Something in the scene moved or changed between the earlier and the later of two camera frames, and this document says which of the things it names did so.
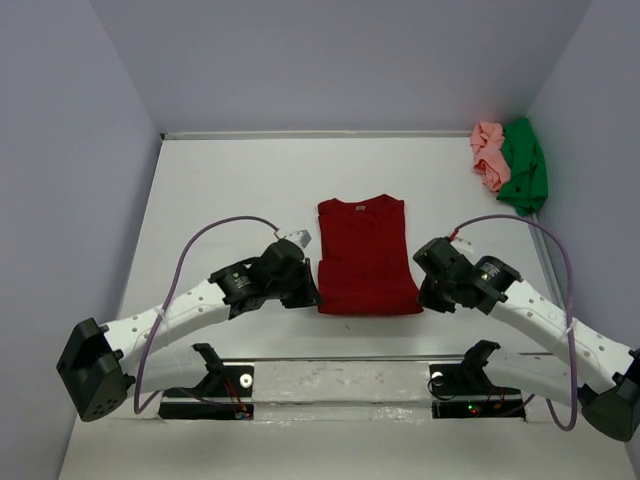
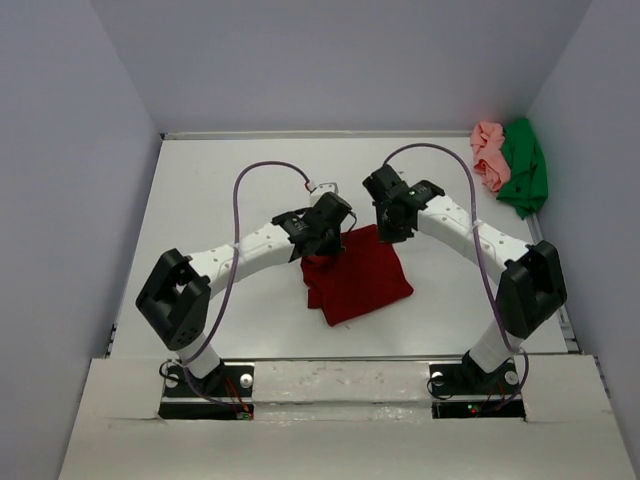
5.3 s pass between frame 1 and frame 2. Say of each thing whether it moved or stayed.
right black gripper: moved
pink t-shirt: stayed
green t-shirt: stayed
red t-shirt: moved
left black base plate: stayed
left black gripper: moved
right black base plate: stayed
